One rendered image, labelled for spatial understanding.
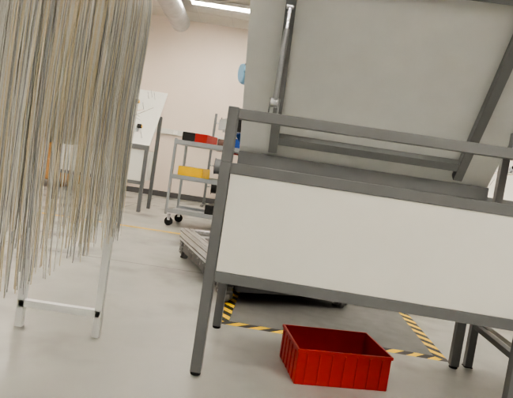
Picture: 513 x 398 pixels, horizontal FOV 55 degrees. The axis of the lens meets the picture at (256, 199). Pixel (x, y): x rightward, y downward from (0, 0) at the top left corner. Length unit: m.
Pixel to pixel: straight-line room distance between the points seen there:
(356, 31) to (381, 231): 0.79
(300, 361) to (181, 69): 8.11
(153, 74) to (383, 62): 7.84
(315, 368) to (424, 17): 1.40
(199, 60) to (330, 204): 8.01
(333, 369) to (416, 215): 0.68
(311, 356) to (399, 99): 1.12
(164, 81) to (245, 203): 7.97
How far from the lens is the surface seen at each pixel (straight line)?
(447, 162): 2.40
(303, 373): 2.03
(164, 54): 9.77
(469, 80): 2.24
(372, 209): 1.82
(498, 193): 2.60
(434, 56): 2.17
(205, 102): 9.52
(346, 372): 2.07
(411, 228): 1.85
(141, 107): 7.13
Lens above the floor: 0.79
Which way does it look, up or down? 4 degrees down
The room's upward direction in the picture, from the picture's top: 9 degrees clockwise
